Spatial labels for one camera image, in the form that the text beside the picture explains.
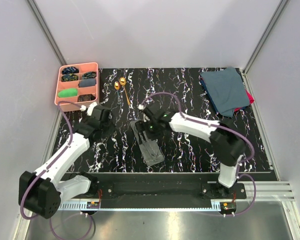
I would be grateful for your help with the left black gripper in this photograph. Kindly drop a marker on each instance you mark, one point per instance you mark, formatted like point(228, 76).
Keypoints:
point(111, 128)

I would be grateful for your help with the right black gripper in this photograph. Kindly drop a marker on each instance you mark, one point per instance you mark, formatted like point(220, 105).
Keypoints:
point(142, 127)

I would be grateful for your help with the grey stitched cloth napkin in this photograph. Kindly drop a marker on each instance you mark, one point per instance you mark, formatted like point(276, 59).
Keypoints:
point(149, 149)

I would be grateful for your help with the gold spoon teal handle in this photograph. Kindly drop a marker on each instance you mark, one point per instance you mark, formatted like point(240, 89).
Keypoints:
point(117, 87)

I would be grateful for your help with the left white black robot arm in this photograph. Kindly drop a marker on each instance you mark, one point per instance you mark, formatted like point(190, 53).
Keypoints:
point(43, 191)

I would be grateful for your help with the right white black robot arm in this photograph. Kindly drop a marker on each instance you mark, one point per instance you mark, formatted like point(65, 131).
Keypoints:
point(227, 145)

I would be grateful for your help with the brown patterned roll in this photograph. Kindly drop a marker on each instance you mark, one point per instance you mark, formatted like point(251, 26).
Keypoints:
point(86, 98)

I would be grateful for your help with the green rolled cloth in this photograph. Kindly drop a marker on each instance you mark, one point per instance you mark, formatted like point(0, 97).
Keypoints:
point(67, 93)

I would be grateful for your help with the grey rolled cloth in tray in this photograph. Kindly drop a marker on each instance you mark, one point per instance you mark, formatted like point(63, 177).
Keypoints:
point(84, 83)

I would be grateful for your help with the pink compartment organizer tray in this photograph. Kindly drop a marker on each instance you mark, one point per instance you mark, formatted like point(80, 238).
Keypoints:
point(77, 84)

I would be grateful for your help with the teal patterned roll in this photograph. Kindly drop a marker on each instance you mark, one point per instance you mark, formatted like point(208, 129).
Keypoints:
point(89, 75)

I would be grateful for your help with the yellow blue patterned roll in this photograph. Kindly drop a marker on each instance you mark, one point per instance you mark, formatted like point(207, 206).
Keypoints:
point(69, 77)

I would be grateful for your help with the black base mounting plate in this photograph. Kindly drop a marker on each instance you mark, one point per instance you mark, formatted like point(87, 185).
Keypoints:
point(169, 188)

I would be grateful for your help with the blue patterned roll top left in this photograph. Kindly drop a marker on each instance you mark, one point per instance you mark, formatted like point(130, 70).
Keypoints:
point(69, 70)

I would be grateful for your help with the blue grey folded cloth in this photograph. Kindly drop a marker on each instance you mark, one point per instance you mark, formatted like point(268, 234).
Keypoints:
point(226, 90)

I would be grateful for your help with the magenta folded cloth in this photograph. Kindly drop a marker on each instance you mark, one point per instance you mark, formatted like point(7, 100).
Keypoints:
point(251, 101)

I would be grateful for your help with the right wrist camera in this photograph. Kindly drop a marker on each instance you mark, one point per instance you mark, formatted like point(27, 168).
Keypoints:
point(142, 108)

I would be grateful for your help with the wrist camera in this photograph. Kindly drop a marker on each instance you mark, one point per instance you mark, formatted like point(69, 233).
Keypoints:
point(88, 109)
point(142, 108)

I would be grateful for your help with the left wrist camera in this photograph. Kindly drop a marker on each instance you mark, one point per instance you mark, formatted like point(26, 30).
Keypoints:
point(88, 109)

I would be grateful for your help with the white slotted cable duct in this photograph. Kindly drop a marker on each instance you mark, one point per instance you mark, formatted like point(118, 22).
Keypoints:
point(76, 205)

